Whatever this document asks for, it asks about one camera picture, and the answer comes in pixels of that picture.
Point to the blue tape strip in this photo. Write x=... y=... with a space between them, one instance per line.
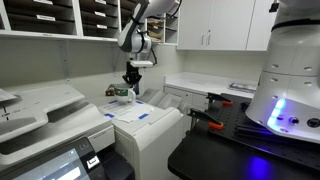
x=143 y=116
x=140 y=102
x=113 y=101
x=109 y=115

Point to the white shelf bracket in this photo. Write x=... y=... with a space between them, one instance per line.
x=115 y=61
x=146 y=56
x=66 y=60

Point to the white paper sheet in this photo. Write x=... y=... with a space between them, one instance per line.
x=130 y=111

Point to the white counter base cabinet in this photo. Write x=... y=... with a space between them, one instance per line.
x=193 y=90

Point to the large white multifunction printer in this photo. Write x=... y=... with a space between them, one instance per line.
x=50 y=116

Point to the white mug with green band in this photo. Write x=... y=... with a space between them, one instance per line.
x=126 y=95

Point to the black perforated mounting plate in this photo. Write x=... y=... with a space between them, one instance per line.
x=233 y=120

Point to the black clamp with orange tips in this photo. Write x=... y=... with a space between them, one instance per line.
x=203 y=116
x=216 y=97

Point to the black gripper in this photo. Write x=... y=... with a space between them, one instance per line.
x=132 y=71

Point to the printer touch screen panel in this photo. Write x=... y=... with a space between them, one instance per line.
x=56 y=166

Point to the small white printer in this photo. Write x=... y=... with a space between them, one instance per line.
x=150 y=133

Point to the white upper wall cabinet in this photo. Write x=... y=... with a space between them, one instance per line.
x=226 y=23

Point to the white sorter label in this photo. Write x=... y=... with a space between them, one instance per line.
x=45 y=18
x=43 y=1
x=100 y=14
x=101 y=26

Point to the stack of papers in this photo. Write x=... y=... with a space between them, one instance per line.
x=156 y=28

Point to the white wall mail sorter shelf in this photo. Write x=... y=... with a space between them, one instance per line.
x=66 y=20

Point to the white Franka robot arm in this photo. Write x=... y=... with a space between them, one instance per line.
x=293 y=83

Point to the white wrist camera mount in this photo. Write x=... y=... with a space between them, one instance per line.
x=141 y=63

